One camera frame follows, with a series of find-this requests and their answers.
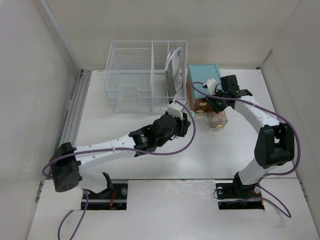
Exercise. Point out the aluminium rail frame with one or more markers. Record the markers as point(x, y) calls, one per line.
point(74, 108)

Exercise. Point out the white wire mesh organizer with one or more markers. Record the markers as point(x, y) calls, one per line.
point(135, 77)

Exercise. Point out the brown drawer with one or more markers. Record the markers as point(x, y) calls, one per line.
point(215, 122)

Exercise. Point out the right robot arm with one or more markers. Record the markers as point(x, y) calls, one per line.
point(275, 140)

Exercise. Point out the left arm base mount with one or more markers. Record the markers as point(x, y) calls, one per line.
point(112, 200)

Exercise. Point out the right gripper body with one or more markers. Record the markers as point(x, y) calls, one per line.
point(218, 104)

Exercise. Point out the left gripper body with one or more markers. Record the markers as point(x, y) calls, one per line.
point(178, 131)

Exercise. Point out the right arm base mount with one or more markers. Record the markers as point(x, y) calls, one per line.
point(230, 198)

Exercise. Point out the clear drawer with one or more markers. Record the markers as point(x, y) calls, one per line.
point(199, 109)
point(201, 102)

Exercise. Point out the grey setup guide booklet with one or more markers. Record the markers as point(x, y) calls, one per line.
point(171, 71)

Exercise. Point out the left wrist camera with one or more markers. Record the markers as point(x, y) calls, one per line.
point(175, 109)

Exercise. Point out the green transparent tape case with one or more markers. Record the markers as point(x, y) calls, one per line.
point(191, 116)

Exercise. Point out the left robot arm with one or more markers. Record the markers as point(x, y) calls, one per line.
point(70, 165)

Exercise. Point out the teal drawer box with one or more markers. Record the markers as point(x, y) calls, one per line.
point(200, 73)

